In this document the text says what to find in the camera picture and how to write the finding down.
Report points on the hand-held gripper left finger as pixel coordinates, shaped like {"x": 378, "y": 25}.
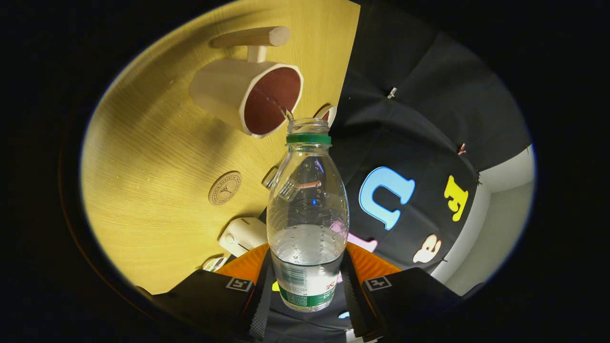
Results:
{"x": 259, "y": 309}

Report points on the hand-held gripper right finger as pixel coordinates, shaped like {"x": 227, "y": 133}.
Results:
{"x": 355, "y": 305}

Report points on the clear plastic juice bottle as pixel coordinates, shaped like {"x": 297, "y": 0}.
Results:
{"x": 307, "y": 214}

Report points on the round wooden coaster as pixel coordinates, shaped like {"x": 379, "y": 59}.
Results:
{"x": 225, "y": 188}

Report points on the white divided dish of beans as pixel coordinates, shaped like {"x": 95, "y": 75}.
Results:
{"x": 214, "y": 263}

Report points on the white toaster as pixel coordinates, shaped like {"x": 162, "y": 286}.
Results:
{"x": 243, "y": 236}

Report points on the small clear glass jar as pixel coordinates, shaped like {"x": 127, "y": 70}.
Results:
{"x": 270, "y": 177}

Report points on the wooden table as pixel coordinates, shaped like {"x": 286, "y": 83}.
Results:
{"x": 157, "y": 157}

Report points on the pink clip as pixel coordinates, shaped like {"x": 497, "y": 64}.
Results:
{"x": 461, "y": 149}

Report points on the round white plate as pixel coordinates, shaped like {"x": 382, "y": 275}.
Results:
{"x": 332, "y": 114}

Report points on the silver clip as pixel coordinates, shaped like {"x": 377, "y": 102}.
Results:
{"x": 391, "y": 92}

